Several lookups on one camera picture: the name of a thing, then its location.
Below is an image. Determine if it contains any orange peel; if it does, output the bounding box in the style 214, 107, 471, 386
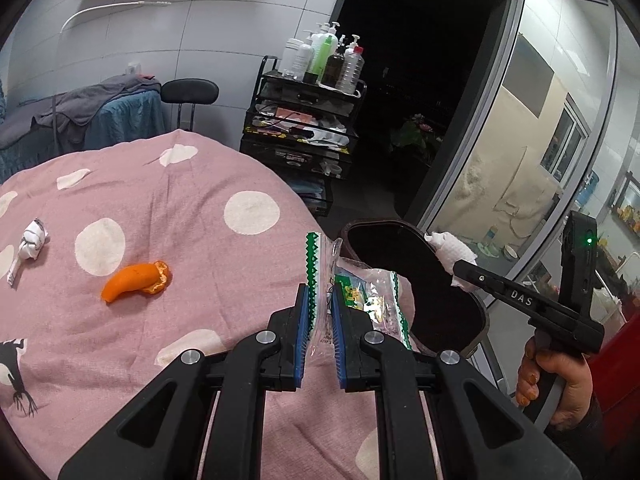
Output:
101, 260, 174, 304

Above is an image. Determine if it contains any pink dotted blanket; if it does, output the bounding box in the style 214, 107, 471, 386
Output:
0, 129, 446, 480

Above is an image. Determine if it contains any white pump bottle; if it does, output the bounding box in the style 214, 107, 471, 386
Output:
295, 30, 316, 81

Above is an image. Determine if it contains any white curved rail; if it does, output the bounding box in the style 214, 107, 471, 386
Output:
61, 1, 173, 33

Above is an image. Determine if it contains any person's right hand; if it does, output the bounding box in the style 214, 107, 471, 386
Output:
516, 337, 594, 428

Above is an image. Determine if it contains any clear green-edged plastic bag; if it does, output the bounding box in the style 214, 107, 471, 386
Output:
302, 231, 416, 361

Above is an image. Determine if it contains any pet water dispenser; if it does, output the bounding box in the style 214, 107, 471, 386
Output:
482, 225, 502, 256

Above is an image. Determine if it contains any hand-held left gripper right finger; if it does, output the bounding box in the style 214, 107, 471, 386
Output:
327, 285, 583, 480

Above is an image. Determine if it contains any crumpled white tissue on table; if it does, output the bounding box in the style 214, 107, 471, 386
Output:
7, 217, 52, 288

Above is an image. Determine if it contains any white tissue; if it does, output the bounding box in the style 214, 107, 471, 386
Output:
7, 217, 52, 288
424, 231, 478, 291

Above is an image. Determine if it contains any black chair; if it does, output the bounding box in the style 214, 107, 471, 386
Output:
161, 79, 220, 131

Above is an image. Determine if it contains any dark brown bottle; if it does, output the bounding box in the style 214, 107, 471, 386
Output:
320, 42, 347, 87

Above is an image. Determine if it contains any potted green plant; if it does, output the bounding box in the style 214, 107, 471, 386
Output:
392, 114, 443, 161

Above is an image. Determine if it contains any white wide bottle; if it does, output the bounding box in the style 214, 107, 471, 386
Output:
281, 39, 304, 78

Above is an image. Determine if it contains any person's right forearm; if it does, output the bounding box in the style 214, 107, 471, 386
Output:
542, 392, 611, 480

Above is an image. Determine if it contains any black trash bin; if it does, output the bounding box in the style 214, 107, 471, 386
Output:
340, 217, 488, 358

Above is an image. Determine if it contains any grey towel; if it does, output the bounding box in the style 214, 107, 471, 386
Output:
0, 74, 162, 148

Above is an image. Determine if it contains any glass sliding door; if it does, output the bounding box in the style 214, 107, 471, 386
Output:
417, 0, 640, 261

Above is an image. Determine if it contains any green bottle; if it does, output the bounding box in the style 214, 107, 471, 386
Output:
309, 32, 338, 83

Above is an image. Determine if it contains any black mesh storage cart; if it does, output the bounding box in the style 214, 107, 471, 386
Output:
240, 55, 368, 218

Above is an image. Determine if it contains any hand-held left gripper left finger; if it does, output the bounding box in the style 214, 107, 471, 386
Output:
57, 284, 316, 480

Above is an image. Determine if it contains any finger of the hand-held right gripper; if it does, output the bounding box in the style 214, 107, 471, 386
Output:
452, 260, 508, 303

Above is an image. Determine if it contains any person's red garment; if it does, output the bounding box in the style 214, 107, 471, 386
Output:
592, 310, 640, 411

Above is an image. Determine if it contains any clear plastic bottle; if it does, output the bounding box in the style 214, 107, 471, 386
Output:
336, 35, 366, 95

